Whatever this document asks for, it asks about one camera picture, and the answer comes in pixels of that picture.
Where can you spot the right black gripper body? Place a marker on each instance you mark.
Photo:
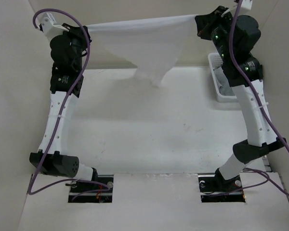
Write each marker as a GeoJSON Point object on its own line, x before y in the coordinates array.
{"type": "Point", "coordinates": [219, 33]}

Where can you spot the pale pink tank top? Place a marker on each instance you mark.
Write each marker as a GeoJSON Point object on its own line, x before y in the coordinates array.
{"type": "Point", "coordinates": [153, 45]}

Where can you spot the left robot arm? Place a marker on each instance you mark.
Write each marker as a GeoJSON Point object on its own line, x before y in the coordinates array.
{"type": "Point", "coordinates": [52, 156]}

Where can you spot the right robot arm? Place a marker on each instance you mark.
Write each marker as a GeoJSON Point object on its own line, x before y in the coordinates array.
{"type": "Point", "coordinates": [244, 74]}

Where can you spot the grey tank top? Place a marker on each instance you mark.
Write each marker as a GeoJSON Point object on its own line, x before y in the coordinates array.
{"type": "Point", "coordinates": [222, 83]}

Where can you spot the white plastic laundry basket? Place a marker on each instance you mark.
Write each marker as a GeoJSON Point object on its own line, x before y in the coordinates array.
{"type": "Point", "coordinates": [215, 61]}

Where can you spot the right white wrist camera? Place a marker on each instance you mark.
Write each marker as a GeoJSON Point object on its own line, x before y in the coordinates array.
{"type": "Point", "coordinates": [245, 6]}

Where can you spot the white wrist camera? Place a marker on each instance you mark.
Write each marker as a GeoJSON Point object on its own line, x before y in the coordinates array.
{"type": "Point", "coordinates": [50, 27]}
{"type": "Point", "coordinates": [245, 6]}

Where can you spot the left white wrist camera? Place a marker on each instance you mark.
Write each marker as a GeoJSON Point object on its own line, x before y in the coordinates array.
{"type": "Point", "coordinates": [50, 27]}

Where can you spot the right metal table rail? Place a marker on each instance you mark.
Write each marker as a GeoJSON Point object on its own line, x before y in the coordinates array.
{"type": "Point", "coordinates": [266, 164]}

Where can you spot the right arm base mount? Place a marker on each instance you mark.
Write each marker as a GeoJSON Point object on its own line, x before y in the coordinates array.
{"type": "Point", "coordinates": [211, 191]}

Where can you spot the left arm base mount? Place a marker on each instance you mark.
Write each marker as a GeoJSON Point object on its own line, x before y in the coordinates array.
{"type": "Point", "coordinates": [98, 193]}

